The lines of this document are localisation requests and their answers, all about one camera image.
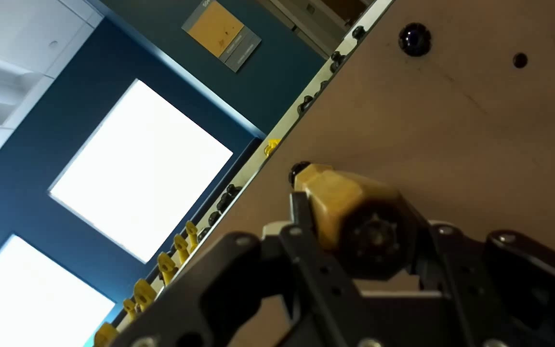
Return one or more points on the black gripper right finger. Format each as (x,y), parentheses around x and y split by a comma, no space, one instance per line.
(514,291)

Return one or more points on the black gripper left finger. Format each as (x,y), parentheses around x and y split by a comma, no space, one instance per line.
(239,291)

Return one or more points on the three yellow players rod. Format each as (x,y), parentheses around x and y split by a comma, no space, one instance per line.
(335,200)

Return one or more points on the five yellow players rod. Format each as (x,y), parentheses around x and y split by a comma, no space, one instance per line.
(181,250)

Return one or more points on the two yellow players rod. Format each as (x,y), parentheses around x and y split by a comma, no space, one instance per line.
(140,294)

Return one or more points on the yellow goalkeeper rod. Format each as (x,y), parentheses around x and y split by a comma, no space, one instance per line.
(104,337)

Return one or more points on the bright window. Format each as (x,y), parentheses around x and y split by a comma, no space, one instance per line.
(142,167)
(27,302)

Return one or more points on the foosball table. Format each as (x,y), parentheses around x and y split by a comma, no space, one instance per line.
(451,129)

